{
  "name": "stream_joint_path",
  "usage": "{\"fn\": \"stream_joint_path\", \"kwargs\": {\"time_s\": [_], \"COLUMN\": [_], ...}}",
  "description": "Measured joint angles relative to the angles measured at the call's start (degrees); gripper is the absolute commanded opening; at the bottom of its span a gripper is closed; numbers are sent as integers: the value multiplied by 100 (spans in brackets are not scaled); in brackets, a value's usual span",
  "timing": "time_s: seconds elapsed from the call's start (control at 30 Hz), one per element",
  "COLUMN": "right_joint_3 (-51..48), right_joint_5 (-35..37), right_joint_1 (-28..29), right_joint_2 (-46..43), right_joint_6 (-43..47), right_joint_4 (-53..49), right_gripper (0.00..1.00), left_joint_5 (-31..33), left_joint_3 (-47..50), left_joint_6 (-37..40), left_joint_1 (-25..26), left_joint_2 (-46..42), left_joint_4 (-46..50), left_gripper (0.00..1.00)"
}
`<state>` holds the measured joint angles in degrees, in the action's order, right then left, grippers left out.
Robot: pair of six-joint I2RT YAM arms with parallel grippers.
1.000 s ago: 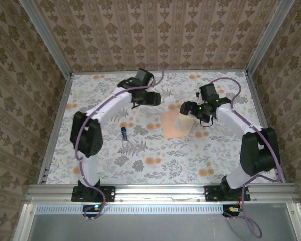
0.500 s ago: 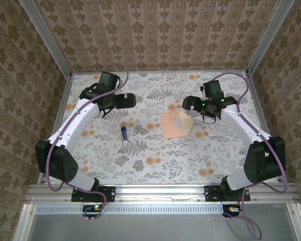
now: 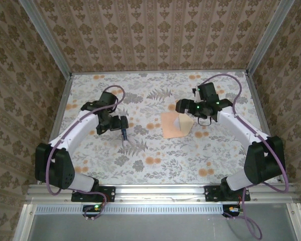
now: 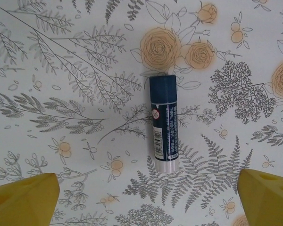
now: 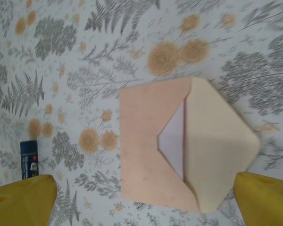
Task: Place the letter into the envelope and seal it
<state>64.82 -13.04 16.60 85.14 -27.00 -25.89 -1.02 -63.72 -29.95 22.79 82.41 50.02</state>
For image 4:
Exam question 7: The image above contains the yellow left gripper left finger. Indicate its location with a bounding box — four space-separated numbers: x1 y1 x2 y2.
0 172 61 226

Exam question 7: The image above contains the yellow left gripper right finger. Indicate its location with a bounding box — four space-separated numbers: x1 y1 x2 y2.
237 169 283 226

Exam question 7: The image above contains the blue glue stick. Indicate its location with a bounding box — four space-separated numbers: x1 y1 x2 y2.
148 74 179 174

